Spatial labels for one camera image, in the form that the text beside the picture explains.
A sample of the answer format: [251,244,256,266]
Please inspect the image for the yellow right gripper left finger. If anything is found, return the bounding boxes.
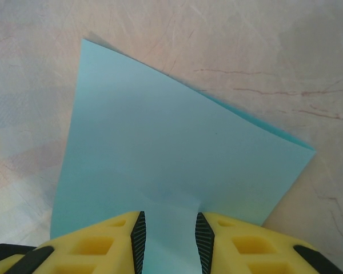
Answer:
[0,211,146,274]

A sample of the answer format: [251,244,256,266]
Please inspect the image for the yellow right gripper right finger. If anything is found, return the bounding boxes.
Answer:
[194,211,343,274]

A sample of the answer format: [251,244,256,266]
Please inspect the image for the light blue paper sheet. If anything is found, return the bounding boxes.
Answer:
[50,37,317,274]

